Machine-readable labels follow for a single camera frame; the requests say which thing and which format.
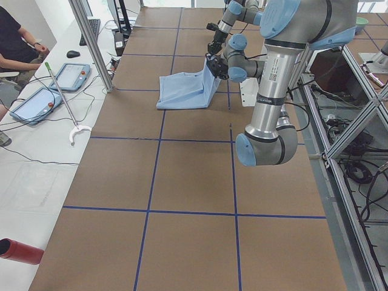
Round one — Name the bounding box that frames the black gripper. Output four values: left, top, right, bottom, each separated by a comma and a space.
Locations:
207, 29, 228, 55
212, 62, 229, 80

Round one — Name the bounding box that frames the light blue t-shirt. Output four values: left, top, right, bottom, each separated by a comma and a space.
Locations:
156, 60, 221, 110

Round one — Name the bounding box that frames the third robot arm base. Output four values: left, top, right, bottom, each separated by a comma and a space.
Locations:
359, 42, 387, 75

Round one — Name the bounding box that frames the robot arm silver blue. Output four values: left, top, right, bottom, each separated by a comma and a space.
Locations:
207, 0, 263, 55
208, 1, 358, 166

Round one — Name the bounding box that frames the white central pillar with base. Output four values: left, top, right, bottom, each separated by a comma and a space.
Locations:
239, 78, 259, 107

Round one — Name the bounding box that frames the black power adapter with label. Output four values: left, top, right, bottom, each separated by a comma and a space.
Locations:
114, 32, 125, 56

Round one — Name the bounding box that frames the black keyboard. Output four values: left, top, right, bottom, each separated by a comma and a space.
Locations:
79, 18, 101, 47

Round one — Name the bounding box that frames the black computer mouse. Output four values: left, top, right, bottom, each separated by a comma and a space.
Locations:
66, 50, 80, 59

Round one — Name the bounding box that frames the far blue teach pendant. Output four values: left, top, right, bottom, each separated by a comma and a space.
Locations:
55, 63, 91, 92

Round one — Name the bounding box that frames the blue teach pendant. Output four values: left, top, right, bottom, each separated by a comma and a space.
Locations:
55, 63, 91, 92
9, 87, 62, 125

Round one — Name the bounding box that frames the reacher grabber stick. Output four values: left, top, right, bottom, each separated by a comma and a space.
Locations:
44, 62, 92, 146

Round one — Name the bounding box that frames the near blue teach pendant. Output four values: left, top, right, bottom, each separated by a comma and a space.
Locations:
9, 87, 62, 125

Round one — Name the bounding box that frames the seated person in black shirt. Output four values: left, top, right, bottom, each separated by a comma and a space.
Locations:
0, 5, 51, 122

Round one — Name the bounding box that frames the red cylindrical bottle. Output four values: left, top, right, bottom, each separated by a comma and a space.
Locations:
1, 238, 44, 265

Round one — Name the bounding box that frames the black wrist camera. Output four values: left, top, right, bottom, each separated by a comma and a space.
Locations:
206, 22, 218, 32
206, 53, 221, 72

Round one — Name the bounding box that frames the aluminium frame post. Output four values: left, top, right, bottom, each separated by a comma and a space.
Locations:
69, 0, 113, 93

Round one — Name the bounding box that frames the aluminium frame rack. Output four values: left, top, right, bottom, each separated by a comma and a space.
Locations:
292, 37, 387, 290

